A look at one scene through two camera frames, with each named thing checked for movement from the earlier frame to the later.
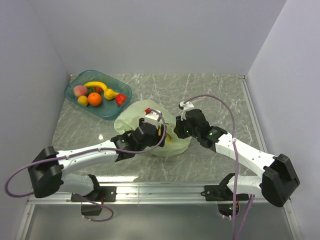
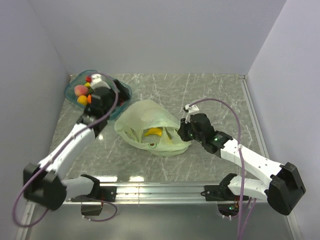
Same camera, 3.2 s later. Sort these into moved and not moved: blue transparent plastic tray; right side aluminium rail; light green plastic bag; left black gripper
Moved: left black gripper
Not moved: blue transparent plastic tray; right side aluminium rail; light green plastic bag
